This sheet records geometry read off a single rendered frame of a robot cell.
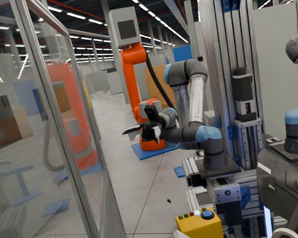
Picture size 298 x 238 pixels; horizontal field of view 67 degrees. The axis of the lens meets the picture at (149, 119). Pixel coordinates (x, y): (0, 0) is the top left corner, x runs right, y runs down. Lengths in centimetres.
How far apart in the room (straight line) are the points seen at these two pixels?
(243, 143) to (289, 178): 90
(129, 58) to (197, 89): 334
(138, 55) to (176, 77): 322
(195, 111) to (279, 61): 182
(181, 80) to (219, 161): 52
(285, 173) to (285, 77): 230
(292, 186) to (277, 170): 4
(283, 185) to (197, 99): 67
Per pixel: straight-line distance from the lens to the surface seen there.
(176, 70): 128
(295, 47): 143
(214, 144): 134
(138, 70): 1137
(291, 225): 23
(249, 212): 160
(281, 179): 60
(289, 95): 294
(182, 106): 132
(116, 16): 443
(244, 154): 153
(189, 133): 107
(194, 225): 98
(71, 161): 89
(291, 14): 293
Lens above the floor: 170
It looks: 13 degrees down
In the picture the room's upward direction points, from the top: 13 degrees counter-clockwise
